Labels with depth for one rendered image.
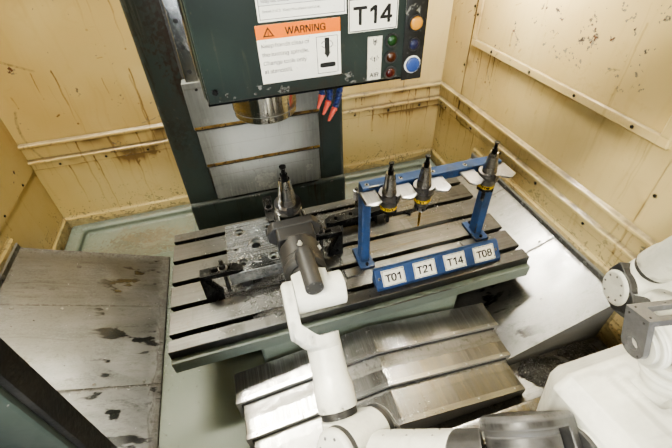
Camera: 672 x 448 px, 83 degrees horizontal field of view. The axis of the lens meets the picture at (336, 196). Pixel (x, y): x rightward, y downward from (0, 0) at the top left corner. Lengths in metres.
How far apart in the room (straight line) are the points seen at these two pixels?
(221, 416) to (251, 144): 0.95
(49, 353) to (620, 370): 1.52
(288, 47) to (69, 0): 1.20
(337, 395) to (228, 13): 0.67
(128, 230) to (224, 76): 1.57
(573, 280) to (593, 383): 0.95
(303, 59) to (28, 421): 0.64
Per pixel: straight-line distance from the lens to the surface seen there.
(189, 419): 1.47
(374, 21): 0.79
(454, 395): 1.34
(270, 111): 0.93
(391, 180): 1.07
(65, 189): 2.23
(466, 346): 1.42
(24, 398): 0.51
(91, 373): 1.58
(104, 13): 1.82
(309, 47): 0.76
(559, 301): 1.56
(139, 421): 1.50
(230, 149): 1.56
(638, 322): 0.61
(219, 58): 0.75
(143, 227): 2.21
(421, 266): 1.30
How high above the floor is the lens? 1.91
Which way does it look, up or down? 39 degrees down
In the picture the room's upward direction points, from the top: 2 degrees counter-clockwise
